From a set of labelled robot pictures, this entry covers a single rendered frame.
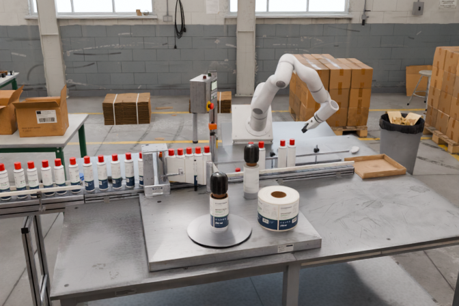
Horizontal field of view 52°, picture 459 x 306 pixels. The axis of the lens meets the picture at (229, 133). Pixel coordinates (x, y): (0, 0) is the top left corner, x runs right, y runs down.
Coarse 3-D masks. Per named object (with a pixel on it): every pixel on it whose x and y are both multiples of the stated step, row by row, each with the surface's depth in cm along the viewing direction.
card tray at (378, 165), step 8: (344, 160) 317; (352, 160) 319; (360, 160) 320; (368, 160) 322; (376, 160) 322; (384, 160) 322; (392, 160) 314; (360, 168) 309; (368, 168) 309; (376, 168) 309; (384, 168) 309; (392, 168) 309; (400, 168) 305; (360, 176) 297; (368, 176) 295; (376, 176) 296
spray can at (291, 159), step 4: (292, 140) 287; (292, 144) 288; (288, 148) 289; (292, 148) 288; (288, 152) 290; (292, 152) 288; (288, 156) 290; (292, 156) 289; (288, 160) 291; (292, 160) 290; (288, 164) 292; (292, 164) 291
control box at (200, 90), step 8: (192, 80) 265; (200, 80) 265; (208, 80) 267; (192, 88) 266; (200, 88) 265; (208, 88) 267; (192, 96) 268; (200, 96) 266; (208, 96) 269; (192, 104) 270; (200, 104) 268; (208, 104) 270; (216, 104) 281; (192, 112) 271; (200, 112) 269
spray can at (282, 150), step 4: (280, 140) 286; (284, 140) 286; (280, 144) 287; (284, 144) 286; (280, 148) 286; (284, 148) 286; (280, 152) 287; (284, 152) 287; (280, 156) 288; (284, 156) 288; (280, 160) 289; (284, 160) 288; (280, 164) 289; (284, 164) 289; (280, 172) 291
